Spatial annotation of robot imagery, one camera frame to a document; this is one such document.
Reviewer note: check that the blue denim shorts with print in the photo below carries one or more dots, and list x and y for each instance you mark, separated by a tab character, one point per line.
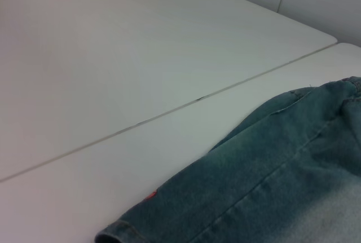
282	169

